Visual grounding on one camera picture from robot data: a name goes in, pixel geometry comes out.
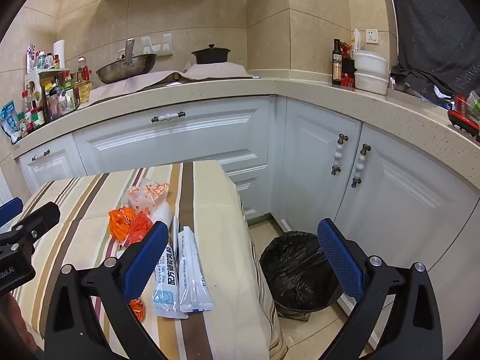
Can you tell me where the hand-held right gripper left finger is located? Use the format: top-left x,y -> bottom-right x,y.
44,220 -> 177,360

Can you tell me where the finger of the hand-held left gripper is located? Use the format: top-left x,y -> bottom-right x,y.
0,202 -> 61,251
0,197 -> 24,229

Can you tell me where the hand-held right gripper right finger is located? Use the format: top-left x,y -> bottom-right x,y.
317,217 -> 444,360

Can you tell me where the white blue-printed pouch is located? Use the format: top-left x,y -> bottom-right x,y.
150,201 -> 189,320
177,227 -> 215,313

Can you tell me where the large orange plastic wrapper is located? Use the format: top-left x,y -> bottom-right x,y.
109,207 -> 153,249

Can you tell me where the bin with black bag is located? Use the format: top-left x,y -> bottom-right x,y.
259,232 -> 345,322

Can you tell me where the small orange red wrapper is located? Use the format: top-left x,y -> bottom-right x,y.
129,299 -> 147,322

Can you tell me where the clear orange-printed wrapper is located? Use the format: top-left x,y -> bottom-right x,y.
127,179 -> 170,215

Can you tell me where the person's left hand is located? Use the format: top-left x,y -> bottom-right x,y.
0,293 -> 35,354

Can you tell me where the small white cabinet door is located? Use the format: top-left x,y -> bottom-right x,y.
17,143 -> 89,196

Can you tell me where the large white cabinet door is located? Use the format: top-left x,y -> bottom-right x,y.
333,123 -> 480,347

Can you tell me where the blue seasoning packet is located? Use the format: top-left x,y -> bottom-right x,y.
0,100 -> 22,145

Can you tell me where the striped tablecloth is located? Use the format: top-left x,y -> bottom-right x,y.
11,160 -> 289,360

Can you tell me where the white corner cabinet door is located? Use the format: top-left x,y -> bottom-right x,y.
277,97 -> 363,234

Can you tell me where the white lower cabinet panel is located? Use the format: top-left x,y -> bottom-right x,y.
220,149 -> 272,220

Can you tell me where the row of condiment bottles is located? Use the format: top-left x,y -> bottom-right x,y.
19,45 -> 94,137

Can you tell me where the wide white drawer front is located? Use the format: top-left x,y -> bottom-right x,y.
72,95 -> 277,181

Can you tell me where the white paper towel roll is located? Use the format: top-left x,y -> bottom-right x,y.
53,39 -> 67,69

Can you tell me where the steel wok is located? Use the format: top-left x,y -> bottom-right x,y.
96,53 -> 158,85

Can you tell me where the white lidded bowl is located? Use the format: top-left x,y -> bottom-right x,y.
354,70 -> 389,95
353,50 -> 389,76

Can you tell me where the red tray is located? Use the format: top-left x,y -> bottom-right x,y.
447,91 -> 480,136

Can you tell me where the dark sauce bottle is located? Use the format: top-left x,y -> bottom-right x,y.
331,38 -> 344,85

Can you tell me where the beige stove cover cloth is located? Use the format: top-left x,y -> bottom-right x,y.
88,62 -> 260,103

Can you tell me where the black lidded pot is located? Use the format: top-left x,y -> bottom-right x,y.
191,44 -> 232,65

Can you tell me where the dark grey cloth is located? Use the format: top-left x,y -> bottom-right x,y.
389,0 -> 480,106

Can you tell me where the beaded cabinet door handle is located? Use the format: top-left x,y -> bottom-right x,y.
350,143 -> 372,189
330,134 -> 349,176

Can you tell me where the drawer handle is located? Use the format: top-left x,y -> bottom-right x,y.
151,111 -> 187,124

